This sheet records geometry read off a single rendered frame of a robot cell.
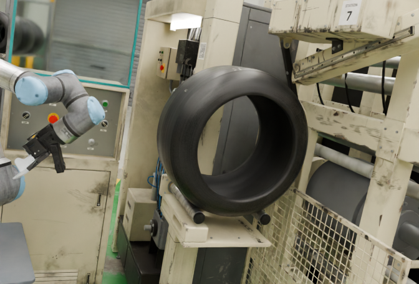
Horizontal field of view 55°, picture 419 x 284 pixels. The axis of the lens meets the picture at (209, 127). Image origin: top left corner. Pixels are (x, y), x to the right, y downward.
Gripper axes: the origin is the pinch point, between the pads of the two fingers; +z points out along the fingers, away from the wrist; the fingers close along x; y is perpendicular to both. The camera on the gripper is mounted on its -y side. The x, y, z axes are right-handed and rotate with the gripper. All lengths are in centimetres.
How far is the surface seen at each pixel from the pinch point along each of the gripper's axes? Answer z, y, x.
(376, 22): -127, -23, 21
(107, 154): -11, -31, -56
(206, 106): -67, -17, 9
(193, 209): -41, -48, 10
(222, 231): -43, -68, 4
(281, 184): -74, -61, 9
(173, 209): -32, -49, -2
